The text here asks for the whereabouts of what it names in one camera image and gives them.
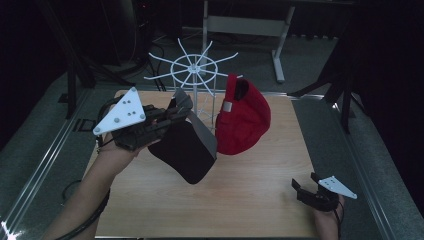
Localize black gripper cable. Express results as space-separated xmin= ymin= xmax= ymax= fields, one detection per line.
xmin=333 ymin=199 xmax=346 ymax=240
xmin=54 ymin=179 xmax=112 ymax=240

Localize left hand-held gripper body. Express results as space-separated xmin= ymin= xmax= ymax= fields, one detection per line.
xmin=92 ymin=86 xmax=169 ymax=152

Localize person's left hand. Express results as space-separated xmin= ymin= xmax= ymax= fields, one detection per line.
xmin=97 ymin=128 xmax=162 ymax=169

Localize metal floor rail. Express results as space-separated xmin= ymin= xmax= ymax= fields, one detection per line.
xmin=0 ymin=88 xmax=93 ymax=236
xmin=289 ymin=94 xmax=399 ymax=240

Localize person's right hand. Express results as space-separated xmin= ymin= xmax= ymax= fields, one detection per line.
xmin=311 ymin=194 xmax=346 ymax=240

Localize black floor cables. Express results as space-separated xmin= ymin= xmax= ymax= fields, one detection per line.
xmin=146 ymin=39 xmax=168 ymax=92

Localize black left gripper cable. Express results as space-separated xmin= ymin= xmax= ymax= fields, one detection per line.
xmin=54 ymin=179 xmax=112 ymax=240

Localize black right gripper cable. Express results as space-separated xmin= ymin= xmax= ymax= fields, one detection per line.
xmin=333 ymin=199 xmax=346 ymax=240

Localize white wire hat rack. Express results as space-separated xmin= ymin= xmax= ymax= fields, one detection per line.
xmin=143 ymin=37 xmax=245 ymax=135

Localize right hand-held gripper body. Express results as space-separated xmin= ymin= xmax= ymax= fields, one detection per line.
xmin=296 ymin=175 xmax=359 ymax=213

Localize black metal stand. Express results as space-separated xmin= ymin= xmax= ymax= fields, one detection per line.
xmin=35 ymin=0 xmax=136 ymax=120
xmin=288 ymin=19 xmax=369 ymax=135

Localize white metal desk frame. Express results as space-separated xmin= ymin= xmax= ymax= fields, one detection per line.
xmin=201 ymin=0 xmax=296 ymax=84

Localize red baseball cap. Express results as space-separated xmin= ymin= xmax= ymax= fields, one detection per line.
xmin=214 ymin=73 xmax=272 ymax=156

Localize grey sun visor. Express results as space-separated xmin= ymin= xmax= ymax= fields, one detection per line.
xmin=147 ymin=87 xmax=219 ymax=185

